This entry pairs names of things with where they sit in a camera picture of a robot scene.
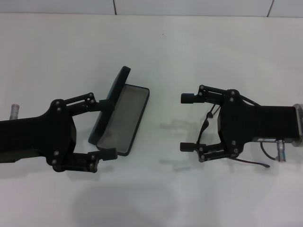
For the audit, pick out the black thin-framed glasses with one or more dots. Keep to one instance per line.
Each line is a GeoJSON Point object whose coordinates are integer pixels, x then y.
{"type": "Point", "coordinates": [208, 115]}

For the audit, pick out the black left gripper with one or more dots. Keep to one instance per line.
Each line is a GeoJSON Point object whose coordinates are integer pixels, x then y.
{"type": "Point", "coordinates": [35, 137]}

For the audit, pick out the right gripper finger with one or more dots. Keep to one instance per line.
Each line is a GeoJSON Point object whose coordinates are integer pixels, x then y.
{"type": "Point", "coordinates": [188, 147]}

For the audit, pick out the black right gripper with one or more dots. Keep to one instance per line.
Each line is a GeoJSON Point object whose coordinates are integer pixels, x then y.
{"type": "Point", "coordinates": [260, 123]}

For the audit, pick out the silver cylindrical connector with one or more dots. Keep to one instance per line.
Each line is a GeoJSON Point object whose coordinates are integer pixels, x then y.
{"type": "Point", "coordinates": [15, 111]}
{"type": "Point", "coordinates": [281, 149]}

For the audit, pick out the black glasses case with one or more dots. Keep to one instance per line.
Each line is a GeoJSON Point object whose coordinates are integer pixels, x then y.
{"type": "Point", "coordinates": [127, 113]}

